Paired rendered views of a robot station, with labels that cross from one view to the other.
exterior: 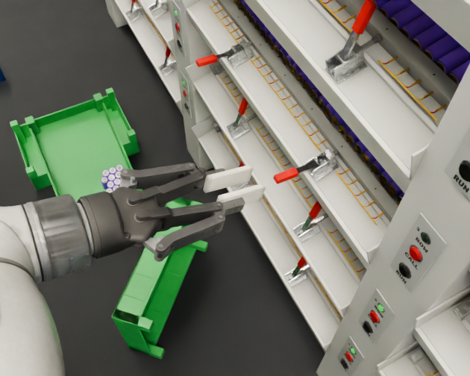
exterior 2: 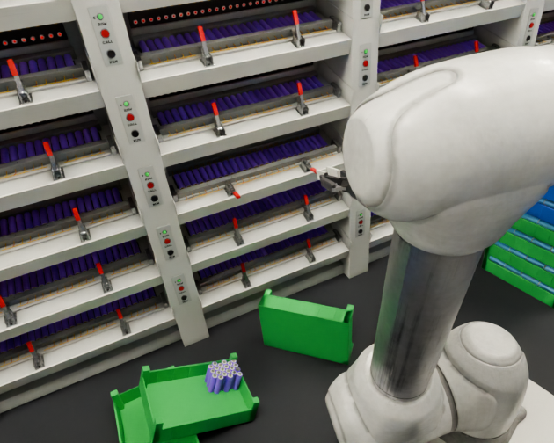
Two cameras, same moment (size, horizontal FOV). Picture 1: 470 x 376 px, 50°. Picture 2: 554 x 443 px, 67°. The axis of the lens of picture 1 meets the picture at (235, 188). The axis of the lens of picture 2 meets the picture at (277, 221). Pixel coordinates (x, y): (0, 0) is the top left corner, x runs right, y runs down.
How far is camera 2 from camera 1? 1.20 m
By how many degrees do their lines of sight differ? 60
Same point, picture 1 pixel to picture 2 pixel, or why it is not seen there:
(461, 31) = (343, 50)
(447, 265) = not seen: hidden behind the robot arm
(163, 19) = (116, 284)
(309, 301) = (324, 253)
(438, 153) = (354, 85)
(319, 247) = (317, 213)
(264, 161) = (263, 230)
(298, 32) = (279, 120)
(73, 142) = (173, 410)
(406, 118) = (327, 102)
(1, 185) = not seen: outside the picture
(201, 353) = not seen: hidden behind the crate
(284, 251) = (295, 262)
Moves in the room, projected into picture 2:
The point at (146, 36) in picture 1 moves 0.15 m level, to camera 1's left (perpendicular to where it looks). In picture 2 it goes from (73, 350) to (51, 392)
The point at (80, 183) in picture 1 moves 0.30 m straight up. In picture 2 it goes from (212, 409) to (192, 343)
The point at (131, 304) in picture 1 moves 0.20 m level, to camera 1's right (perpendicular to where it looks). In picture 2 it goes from (339, 315) to (333, 272)
